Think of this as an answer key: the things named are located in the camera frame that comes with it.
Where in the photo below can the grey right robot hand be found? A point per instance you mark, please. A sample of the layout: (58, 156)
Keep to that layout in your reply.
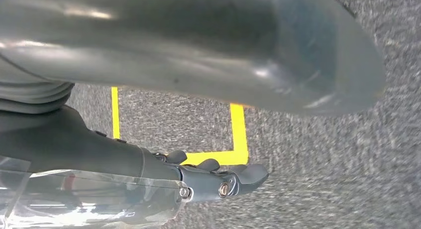
(197, 40)

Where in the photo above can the yellow floor tape square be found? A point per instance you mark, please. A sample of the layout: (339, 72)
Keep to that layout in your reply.
(238, 132)

